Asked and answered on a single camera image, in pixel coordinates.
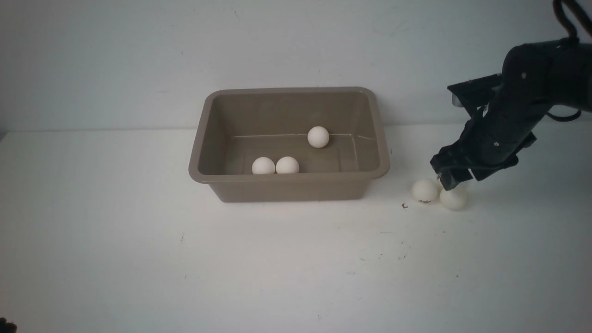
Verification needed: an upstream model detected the taupe plastic rectangular bin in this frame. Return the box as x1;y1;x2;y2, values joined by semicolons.
188;87;390;203

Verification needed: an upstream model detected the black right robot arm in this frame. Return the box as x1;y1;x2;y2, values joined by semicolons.
431;0;592;191

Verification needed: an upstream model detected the white ball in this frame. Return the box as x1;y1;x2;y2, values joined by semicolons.
276;156;300;174
251;157;276;175
307;126;330;149
412;179;439;203
439;185;468;211

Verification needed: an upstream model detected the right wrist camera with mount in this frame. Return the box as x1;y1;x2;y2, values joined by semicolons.
447;74;502;117

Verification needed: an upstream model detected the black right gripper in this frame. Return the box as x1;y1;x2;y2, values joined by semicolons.
431;103;549;191

